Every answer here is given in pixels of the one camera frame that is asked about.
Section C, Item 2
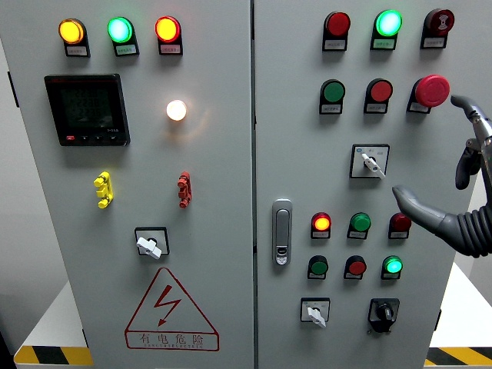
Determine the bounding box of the large turn switch white handle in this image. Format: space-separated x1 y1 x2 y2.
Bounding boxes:
349 144 391 181

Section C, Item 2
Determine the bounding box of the small dark red lamp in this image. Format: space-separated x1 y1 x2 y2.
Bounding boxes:
389 212 412 233

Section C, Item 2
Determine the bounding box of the small green lit lamp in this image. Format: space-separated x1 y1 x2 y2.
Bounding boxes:
382 255 404 277

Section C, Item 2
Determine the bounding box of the small green round lamp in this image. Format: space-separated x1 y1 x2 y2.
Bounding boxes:
350 212 372 233

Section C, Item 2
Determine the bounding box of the small red push button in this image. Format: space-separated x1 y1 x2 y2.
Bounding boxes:
344 255 367 277

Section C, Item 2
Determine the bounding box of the small red glowing lamp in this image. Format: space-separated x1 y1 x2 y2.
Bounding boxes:
311 212 332 233

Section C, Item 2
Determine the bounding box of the small green push button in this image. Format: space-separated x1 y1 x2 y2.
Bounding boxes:
308 255 329 277

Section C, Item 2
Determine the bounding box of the black yellow striped tape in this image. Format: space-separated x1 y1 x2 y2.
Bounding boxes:
424 347 492 367
13 345 95 366

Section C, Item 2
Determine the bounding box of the large red stop button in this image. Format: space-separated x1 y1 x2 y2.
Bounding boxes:
414 74 451 108

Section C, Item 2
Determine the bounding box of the large red push button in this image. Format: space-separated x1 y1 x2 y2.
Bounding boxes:
367 78 394 104

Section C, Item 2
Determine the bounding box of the pale grey cabinet door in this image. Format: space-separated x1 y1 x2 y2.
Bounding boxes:
253 0 492 369
0 0 254 369

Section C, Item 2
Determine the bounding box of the silver door lock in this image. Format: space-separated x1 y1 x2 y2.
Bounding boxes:
271 198 294 267

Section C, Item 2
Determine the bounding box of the large green push button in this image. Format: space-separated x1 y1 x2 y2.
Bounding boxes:
321 78 346 104

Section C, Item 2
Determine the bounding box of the dark red buzzer lamp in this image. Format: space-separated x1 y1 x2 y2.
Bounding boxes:
425 8 455 38

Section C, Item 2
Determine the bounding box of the large green lit lamp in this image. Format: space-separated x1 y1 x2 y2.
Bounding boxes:
107 16 134 44
374 9 404 38

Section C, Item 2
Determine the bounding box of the large red round lamp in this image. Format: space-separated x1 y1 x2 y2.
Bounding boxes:
324 11 351 37

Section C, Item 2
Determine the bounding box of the white round lamp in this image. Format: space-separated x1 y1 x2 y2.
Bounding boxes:
165 99 188 122

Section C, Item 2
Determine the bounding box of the red warning triangle sign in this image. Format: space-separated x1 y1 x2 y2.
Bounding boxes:
124 267 221 352

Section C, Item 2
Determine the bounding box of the large red glowing lamp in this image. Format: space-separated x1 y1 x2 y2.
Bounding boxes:
154 15 181 44

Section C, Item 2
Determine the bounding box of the black display meter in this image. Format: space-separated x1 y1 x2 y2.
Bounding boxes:
44 73 131 148

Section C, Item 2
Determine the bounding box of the large yellow round lamp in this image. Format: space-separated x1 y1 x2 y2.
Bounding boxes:
58 18 85 45

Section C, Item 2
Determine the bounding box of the turn switch black handle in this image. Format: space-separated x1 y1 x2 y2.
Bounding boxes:
367 298 401 334

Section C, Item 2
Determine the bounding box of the small turn switch white handle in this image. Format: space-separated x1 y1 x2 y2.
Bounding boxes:
300 297 331 328

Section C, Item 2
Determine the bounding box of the small red handle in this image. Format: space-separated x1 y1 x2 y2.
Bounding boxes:
177 171 192 209

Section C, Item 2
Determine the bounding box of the plain turn switch white handle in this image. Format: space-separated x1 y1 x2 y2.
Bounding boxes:
134 226 171 261

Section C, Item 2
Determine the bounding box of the small yellow handle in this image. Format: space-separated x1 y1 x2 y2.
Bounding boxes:
93 171 115 210

